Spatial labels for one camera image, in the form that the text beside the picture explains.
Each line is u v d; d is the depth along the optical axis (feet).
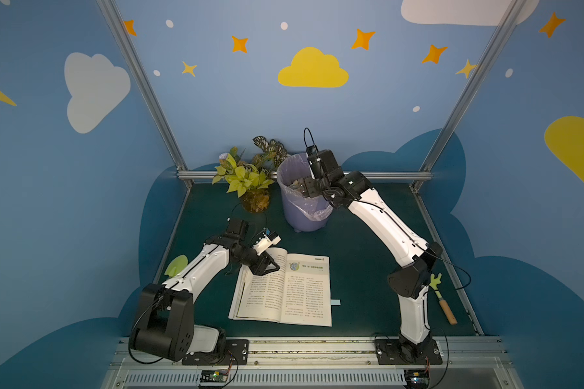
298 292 2.82
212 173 3.19
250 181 2.90
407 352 2.15
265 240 2.49
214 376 2.35
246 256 2.40
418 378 2.36
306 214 2.79
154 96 2.91
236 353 2.46
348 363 2.44
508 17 2.32
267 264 2.45
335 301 2.77
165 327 1.37
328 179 1.92
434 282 2.95
